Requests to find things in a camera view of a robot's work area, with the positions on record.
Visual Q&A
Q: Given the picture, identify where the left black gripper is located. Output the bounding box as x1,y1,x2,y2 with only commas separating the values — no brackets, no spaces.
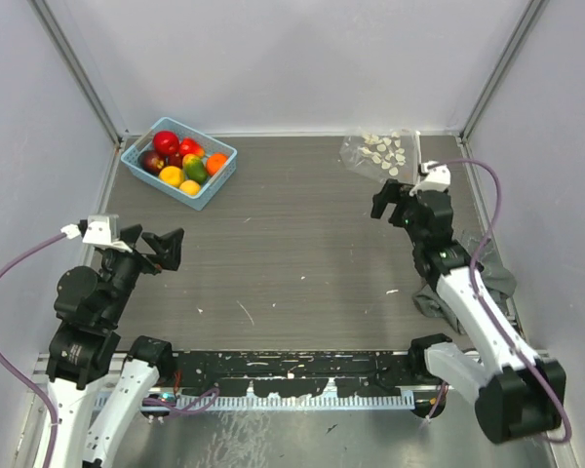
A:
103,223,183,324

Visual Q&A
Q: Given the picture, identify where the clear zip top bag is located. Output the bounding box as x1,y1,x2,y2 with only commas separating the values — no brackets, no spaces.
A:
339,128,421,184

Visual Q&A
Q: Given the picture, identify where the green orange mango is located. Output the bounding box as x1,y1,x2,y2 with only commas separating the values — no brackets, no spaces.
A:
182,154,209,184

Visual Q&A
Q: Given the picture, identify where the orange tangerine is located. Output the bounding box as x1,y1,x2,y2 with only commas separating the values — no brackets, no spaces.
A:
206,153,228,176

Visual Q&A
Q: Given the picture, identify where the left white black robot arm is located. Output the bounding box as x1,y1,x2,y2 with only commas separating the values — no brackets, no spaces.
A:
35,214,184,467

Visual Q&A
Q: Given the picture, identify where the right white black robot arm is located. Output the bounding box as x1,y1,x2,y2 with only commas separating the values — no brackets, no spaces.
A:
370,179,566,444

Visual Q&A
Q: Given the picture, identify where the yellow orange fruit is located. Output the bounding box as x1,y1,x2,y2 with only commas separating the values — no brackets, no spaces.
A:
178,179,201,196

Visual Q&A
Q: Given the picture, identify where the yellow lemon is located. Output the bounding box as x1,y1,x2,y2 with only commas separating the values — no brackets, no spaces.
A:
158,166,185,188

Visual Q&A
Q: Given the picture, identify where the dark red plum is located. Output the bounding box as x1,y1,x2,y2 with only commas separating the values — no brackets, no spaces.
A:
138,150,167,176

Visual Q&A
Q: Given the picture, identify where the light blue plastic basket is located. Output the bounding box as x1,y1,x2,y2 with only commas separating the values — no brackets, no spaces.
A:
121,117,237,211

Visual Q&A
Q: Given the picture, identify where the small dark red fruit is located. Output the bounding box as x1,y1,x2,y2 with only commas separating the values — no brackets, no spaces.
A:
167,153,183,169

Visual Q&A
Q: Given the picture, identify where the red apple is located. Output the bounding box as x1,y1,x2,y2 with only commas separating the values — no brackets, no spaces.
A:
152,131,179,156

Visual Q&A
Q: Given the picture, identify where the red pear shaped fruit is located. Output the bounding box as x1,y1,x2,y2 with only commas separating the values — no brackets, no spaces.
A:
178,137,206,158

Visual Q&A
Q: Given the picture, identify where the grey cloth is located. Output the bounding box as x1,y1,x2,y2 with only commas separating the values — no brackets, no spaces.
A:
411,241,517,334

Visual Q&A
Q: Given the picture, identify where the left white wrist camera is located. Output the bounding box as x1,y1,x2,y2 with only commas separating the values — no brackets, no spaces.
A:
60,214,133,253

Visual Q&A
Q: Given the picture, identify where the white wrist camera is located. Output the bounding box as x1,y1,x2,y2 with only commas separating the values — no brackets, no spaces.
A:
60,214,133,253
409,161,451,197

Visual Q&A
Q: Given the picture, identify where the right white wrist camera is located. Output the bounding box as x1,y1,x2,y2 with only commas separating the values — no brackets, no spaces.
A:
409,161,451,197

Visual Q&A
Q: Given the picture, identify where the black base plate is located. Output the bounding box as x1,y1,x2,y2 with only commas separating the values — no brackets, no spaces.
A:
175,350,440,398

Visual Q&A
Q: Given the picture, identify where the light blue cable duct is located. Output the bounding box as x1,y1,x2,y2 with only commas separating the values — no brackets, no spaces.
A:
93,388,415,411

